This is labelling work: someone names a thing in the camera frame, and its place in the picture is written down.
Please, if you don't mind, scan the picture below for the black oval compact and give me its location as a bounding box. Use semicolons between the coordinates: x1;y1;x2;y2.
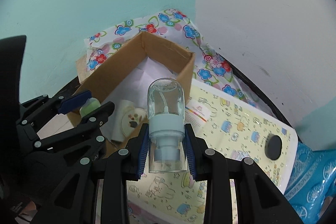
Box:
265;134;282;160

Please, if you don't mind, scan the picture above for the small green capped bottle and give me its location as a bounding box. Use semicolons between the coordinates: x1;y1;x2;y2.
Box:
80;98;101;118

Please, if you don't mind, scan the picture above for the yellow cartoon lap table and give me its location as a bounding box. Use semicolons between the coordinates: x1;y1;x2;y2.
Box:
127;80;298;223

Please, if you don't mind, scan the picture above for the white tube with rainbow label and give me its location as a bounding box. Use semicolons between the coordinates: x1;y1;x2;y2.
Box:
185;100;211;124

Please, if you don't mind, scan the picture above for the blue plastic stool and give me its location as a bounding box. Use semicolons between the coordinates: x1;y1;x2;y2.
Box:
284;143;335;223

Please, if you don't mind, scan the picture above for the white paper box liner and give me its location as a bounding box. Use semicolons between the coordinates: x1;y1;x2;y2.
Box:
101;58;177;143

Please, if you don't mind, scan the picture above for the floral patterned cloth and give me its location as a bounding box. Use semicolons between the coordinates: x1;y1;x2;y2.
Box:
84;9;268;112

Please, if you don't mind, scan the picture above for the clear glass pump bottle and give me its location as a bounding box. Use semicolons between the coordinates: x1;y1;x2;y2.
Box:
147;78;187;173

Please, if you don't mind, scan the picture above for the brown cardboard box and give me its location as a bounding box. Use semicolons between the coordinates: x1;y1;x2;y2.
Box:
67;31;197;156

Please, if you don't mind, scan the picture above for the white tape roll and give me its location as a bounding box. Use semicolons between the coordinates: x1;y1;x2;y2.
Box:
111;100;134;142

